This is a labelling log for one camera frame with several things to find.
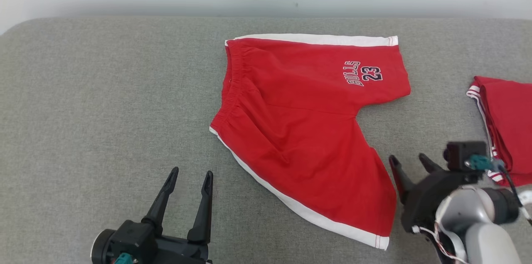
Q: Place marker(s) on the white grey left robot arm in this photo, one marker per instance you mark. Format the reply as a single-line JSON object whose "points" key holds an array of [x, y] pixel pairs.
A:
{"points": [[99, 247]]}

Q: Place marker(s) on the red basketball jersey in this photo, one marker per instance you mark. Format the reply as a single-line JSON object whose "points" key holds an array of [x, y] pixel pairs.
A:
{"points": [[509, 131]]}

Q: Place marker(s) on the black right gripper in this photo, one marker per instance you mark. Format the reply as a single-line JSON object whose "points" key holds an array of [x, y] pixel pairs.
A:
{"points": [[422, 206]]}

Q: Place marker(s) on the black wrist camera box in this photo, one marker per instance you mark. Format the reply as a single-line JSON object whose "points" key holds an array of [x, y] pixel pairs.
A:
{"points": [[133, 237], [459, 151]]}

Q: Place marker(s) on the red basketball shorts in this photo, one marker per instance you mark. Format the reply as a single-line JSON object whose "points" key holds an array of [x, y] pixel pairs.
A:
{"points": [[299, 131]]}

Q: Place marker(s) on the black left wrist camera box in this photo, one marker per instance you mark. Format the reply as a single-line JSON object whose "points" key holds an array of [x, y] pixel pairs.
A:
{"points": [[133, 237]]}

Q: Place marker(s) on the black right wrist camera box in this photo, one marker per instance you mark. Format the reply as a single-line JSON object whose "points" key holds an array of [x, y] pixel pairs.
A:
{"points": [[459, 151]]}

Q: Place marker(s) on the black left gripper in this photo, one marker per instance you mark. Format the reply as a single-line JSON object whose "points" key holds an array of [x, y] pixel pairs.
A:
{"points": [[183, 253]]}

